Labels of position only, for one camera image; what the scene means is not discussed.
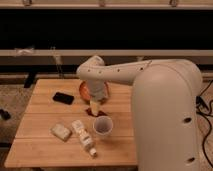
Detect tan sponge block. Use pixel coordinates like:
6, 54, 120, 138
51, 123, 72, 142

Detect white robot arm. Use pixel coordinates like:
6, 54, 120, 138
77, 56, 202, 171

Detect black cables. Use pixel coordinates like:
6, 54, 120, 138
195, 79, 213, 168

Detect black object on floor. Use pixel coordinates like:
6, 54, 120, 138
0, 109, 11, 120

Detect white lotion bottle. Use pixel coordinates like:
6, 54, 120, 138
72, 120, 97, 158

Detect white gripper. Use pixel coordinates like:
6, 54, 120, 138
86, 80, 108, 116

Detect red pepper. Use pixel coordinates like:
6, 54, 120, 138
85, 108, 107, 117

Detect black phone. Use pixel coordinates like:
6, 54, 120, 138
53, 92, 74, 105

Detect clear plastic cup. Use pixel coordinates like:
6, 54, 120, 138
93, 116, 113, 137

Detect orange bowl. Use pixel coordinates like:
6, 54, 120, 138
79, 81, 110, 103

